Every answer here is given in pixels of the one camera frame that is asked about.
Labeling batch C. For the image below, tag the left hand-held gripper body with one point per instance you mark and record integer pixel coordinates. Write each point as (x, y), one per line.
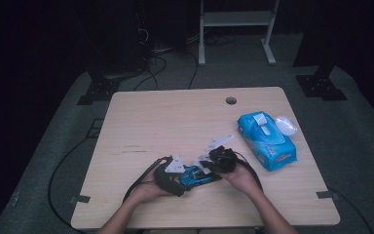
(162, 178)

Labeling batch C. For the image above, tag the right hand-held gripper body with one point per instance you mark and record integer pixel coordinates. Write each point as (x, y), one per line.
(222, 161)

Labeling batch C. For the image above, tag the blue wet wipes pack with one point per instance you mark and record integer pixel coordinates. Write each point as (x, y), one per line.
(266, 146)

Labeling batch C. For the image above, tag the person's left hand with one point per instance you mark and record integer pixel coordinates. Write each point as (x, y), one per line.
(146, 191)

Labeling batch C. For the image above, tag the person's right hand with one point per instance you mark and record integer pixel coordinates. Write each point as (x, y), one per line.
(243, 180)

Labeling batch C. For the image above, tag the clear plastic lid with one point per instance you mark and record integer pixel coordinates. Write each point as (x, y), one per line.
(285, 125)

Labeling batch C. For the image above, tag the grey tape piece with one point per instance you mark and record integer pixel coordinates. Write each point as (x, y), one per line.
(326, 194)
(79, 199)

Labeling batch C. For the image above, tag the black stand base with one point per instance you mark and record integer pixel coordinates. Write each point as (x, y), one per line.
(99, 91)
(319, 86)

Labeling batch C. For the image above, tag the white metal stand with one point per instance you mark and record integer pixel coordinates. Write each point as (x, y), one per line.
(237, 18)

